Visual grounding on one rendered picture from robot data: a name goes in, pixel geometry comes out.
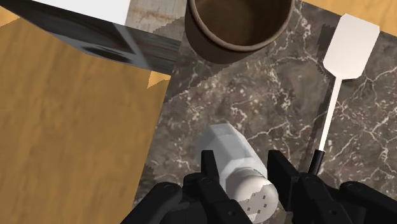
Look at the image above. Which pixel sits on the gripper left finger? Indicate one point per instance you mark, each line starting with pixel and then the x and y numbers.
pixel 204 192

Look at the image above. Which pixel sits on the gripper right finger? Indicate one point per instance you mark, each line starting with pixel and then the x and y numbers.
pixel 310 195

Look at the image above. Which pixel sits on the white salt shaker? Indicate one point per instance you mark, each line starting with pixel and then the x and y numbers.
pixel 235 158

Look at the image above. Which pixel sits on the brown cup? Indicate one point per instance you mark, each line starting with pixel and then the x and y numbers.
pixel 235 28

